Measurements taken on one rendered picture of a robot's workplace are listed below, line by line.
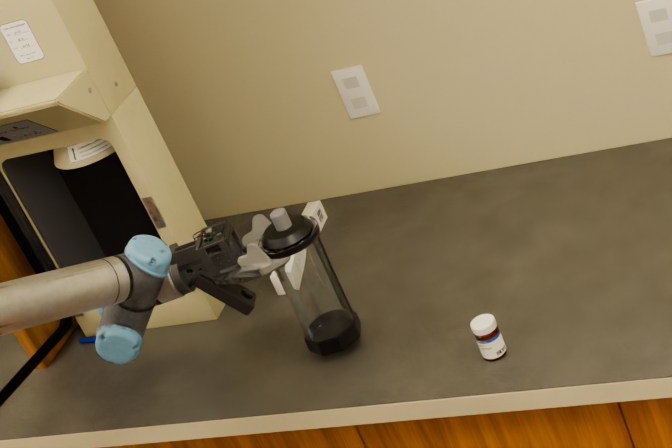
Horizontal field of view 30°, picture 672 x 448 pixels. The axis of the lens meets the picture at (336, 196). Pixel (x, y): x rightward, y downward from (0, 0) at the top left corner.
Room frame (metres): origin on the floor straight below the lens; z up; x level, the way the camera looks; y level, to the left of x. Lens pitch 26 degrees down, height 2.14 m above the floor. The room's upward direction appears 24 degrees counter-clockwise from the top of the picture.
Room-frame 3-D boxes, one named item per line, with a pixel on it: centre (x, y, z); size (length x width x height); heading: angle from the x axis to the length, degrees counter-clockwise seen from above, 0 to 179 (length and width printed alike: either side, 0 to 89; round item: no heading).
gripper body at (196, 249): (1.91, 0.24, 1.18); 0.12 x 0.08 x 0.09; 76
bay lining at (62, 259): (2.33, 0.39, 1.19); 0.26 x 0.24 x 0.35; 61
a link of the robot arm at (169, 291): (1.93, 0.32, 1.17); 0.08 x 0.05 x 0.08; 166
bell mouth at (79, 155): (2.30, 0.38, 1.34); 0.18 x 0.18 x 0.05
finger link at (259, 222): (1.93, 0.13, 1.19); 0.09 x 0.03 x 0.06; 100
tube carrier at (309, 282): (1.88, 0.10, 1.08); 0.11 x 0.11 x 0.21
